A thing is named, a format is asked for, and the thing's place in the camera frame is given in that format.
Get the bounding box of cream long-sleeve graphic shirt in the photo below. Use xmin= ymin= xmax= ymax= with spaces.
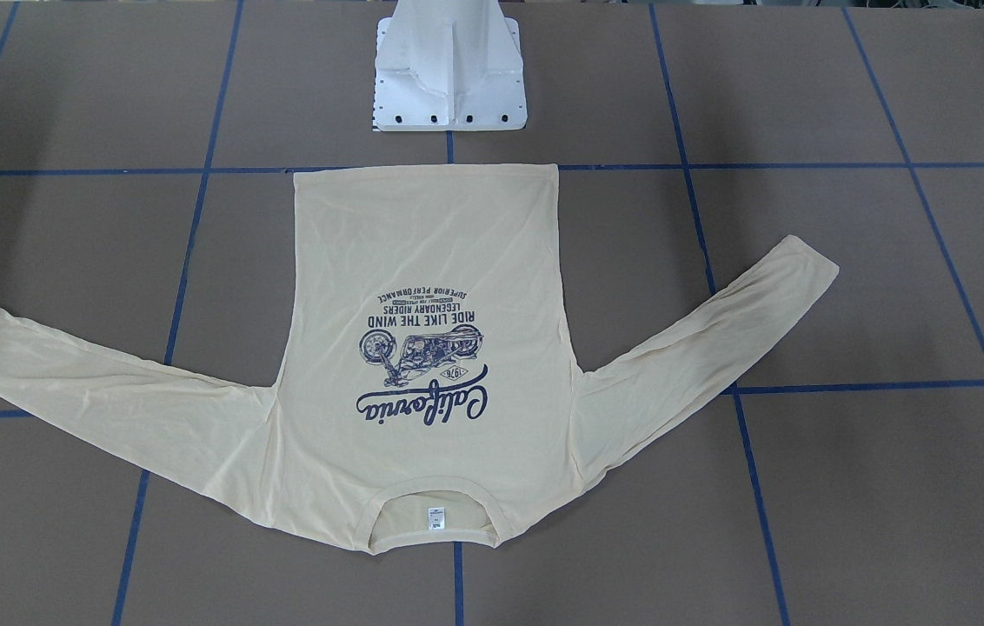
xmin=0 ymin=165 xmax=839 ymax=555

